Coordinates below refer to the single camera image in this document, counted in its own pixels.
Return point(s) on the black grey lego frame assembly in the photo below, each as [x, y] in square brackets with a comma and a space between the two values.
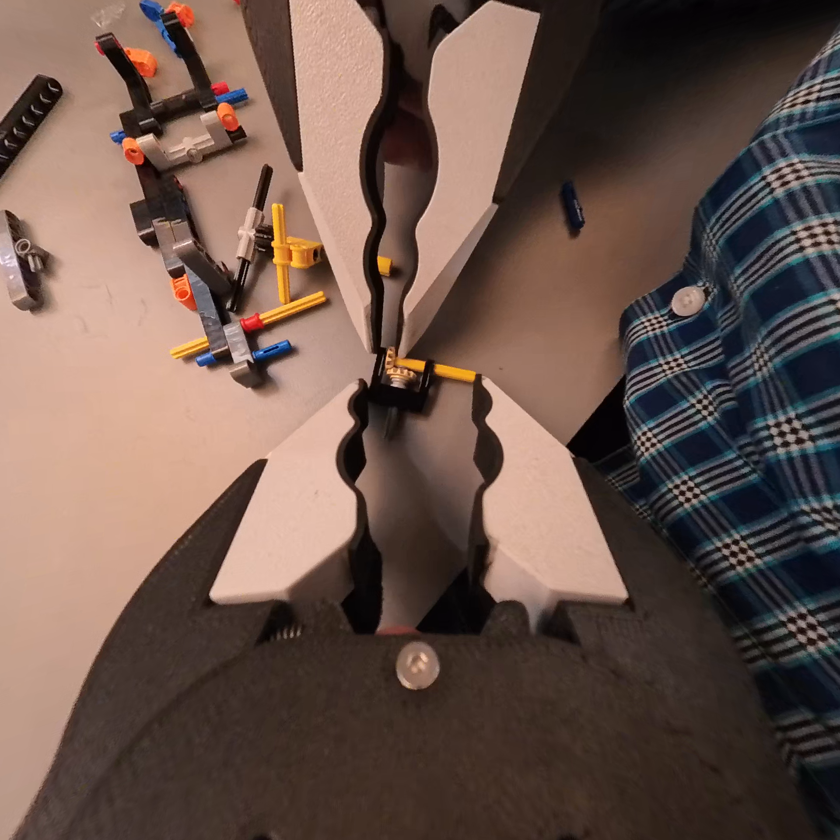
[161, 197]

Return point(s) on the dark blue lego pin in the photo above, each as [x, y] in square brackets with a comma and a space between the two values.
[572, 207]

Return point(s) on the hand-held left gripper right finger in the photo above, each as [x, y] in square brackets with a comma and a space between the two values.
[558, 525]

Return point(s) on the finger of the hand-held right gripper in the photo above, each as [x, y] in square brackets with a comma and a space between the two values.
[472, 131]
[334, 131]

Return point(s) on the blue plaid shirt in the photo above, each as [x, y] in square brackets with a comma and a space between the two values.
[754, 394]

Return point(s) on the black lego gearbox yellow axle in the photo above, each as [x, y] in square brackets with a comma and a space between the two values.
[397, 399]

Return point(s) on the yellow axle yellow connector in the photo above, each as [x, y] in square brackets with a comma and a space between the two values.
[281, 256]

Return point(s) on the small clear lego piece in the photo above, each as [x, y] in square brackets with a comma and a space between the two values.
[108, 13]

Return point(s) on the black lego beam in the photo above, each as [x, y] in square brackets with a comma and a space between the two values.
[29, 111]

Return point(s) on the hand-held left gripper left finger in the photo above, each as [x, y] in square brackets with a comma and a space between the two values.
[282, 525]

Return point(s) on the small yellow lego piece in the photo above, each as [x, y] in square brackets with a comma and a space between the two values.
[385, 265]

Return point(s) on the black axle grey connector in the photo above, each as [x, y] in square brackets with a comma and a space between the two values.
[248, 236]

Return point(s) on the grey lego beam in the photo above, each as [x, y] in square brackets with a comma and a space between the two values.
[16, 262]

